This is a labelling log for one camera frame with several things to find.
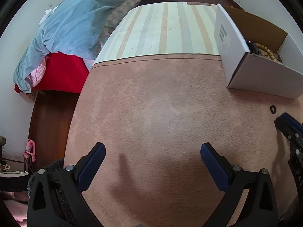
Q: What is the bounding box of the pink hanger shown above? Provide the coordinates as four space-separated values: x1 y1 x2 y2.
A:
23 139 36 162

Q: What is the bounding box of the white cardboard box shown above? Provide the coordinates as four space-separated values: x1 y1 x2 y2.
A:
214 4 303 100

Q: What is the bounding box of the black smart band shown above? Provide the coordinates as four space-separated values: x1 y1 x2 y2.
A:
247 40 261 55

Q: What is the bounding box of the beige checkered mattress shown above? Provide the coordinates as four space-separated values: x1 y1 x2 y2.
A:
98 0 159 43

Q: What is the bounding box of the red bed sheet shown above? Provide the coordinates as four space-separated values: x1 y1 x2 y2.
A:
14 53 90 94

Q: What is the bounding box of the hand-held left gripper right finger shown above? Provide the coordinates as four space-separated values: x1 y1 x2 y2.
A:
200 142 278 227

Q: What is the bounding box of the light blue duvet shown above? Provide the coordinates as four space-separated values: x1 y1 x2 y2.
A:
14 0 142 94

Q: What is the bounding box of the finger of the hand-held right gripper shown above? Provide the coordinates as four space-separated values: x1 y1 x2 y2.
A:
274 113 303 147

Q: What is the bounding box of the wooden bead bracelet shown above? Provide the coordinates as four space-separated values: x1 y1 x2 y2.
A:
257 43 283 63

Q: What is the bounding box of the white paper sheet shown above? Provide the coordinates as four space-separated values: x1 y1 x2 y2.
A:
39 6 58 25

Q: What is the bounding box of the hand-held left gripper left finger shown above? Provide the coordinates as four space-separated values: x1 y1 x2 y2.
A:
27 142 106 227

